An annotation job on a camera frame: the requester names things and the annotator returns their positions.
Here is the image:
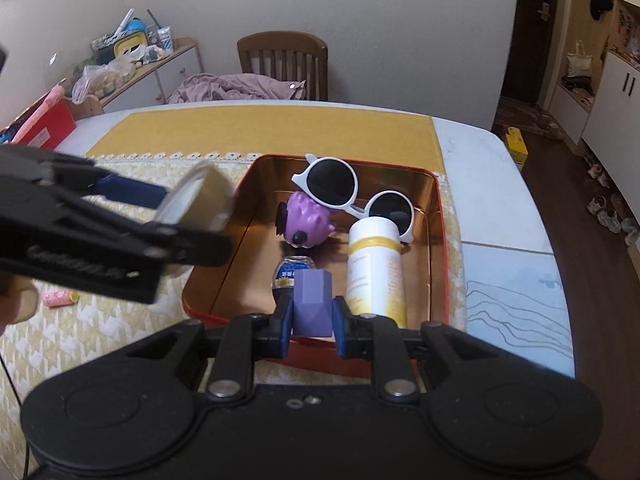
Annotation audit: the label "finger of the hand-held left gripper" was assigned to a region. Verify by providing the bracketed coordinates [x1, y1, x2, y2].
[142, 222, 236, 267]
[50, 154, 169, 209]

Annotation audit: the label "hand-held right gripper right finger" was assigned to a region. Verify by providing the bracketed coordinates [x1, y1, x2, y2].
[331, 296, 501, 401]

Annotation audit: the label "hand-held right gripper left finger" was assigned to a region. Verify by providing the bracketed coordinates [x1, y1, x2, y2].
[125, 296, 296, 401]

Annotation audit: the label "purple faceted block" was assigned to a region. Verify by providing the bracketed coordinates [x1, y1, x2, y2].
[291, 269, 333, 338]

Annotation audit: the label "small blue cap bottle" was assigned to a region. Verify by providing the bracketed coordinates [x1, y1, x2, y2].
[271, 256, 317, 307]

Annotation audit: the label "red metal tin box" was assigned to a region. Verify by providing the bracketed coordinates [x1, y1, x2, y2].
[181, 154, 443, 378]

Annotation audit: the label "round gold jar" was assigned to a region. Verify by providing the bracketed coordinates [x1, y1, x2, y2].
[155, 160, 236, 233]

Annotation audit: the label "white bottle with yellow label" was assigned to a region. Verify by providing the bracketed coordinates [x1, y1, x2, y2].
[346, 217, 408, 328]

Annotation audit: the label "purple toy figure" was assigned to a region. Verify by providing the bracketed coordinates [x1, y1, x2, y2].
[274, 191, 333, 248]

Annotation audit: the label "white round sunglasses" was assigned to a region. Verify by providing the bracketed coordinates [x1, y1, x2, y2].
[291, 152, 416, 244]

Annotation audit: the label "person's left hand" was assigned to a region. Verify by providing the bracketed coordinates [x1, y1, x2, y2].
[0, 279, 39, 337]

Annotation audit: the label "small pink tube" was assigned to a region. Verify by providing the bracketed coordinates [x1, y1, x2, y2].
[42, 288, 80, 308]

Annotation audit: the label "red cardboard box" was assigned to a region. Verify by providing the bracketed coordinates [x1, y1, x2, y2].
[0, 82, 77, 153]

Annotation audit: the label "clear plastic bag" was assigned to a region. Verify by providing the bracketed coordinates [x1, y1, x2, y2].
[71, 57, 136, 106]

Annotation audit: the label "white side cabinet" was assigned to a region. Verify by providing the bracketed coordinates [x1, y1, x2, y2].
[75, 37, 203, 117]

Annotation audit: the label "yellow patterned tablecloth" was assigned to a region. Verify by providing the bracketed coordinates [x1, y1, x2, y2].
[0, 110, 468, 463]

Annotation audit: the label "yellow storage bin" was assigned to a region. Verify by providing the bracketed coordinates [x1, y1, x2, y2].
[112, 32, 149, 64]

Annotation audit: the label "pink crumpled cloth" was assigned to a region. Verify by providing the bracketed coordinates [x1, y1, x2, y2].
[167, 72, 306, 106]

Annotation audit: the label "brown wooden chair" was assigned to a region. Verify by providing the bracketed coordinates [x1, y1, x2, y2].
[236, 31, 329, 102]

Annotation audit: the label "yellow cardboard box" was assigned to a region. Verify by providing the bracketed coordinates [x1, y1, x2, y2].
[502, 126, 532, 172]

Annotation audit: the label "row of shoes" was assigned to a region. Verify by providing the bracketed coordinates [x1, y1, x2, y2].
[582, 152, 640, 248]

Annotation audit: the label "dark brown door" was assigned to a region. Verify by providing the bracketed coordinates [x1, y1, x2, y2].
[502, 0, 563, 103]

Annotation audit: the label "white lower cabinet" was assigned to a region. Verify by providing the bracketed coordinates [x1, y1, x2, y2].
[581, 50, 640, 163]

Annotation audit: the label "white tote bag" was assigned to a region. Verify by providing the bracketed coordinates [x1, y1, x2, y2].
[566, 40, 596, 80]

